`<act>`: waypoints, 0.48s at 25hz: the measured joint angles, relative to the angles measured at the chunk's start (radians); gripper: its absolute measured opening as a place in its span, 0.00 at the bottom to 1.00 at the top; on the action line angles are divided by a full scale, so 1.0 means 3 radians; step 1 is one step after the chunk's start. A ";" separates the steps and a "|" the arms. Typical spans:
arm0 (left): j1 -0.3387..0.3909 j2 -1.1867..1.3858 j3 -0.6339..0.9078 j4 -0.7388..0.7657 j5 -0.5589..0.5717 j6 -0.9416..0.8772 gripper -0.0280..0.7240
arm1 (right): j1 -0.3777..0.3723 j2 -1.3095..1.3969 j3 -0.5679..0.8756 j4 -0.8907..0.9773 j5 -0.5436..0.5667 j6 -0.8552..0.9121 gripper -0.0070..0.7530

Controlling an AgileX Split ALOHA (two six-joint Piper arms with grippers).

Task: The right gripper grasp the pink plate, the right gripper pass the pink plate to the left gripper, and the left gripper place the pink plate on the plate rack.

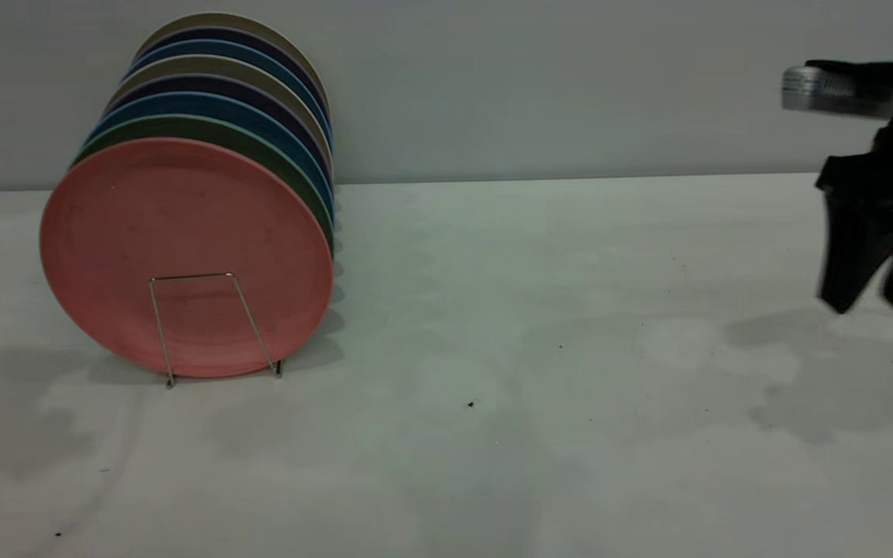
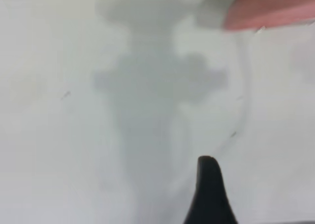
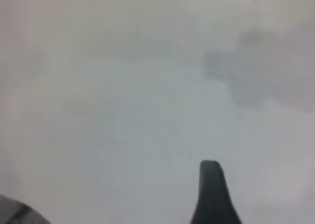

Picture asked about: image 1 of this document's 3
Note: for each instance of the small beige plate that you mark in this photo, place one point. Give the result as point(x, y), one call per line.
point(222, 18)

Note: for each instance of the pink plate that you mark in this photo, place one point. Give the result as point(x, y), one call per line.
point(183, 248)

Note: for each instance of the large blue plate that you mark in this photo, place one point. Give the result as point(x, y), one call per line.
point(206, 103)

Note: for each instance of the green plate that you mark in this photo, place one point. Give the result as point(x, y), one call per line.
point(206, 126)

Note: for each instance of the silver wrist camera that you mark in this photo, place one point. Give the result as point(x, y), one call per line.
point(826, 93)

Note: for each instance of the large dark purple plate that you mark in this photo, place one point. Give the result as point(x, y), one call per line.
point(214, 84)

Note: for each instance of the large beige plate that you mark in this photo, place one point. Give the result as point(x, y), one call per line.
point(206, 65)

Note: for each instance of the small dark purple plate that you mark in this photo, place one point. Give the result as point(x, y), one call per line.
point(237, 35)

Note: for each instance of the small blue plate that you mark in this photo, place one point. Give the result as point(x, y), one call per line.
point(229, 48)

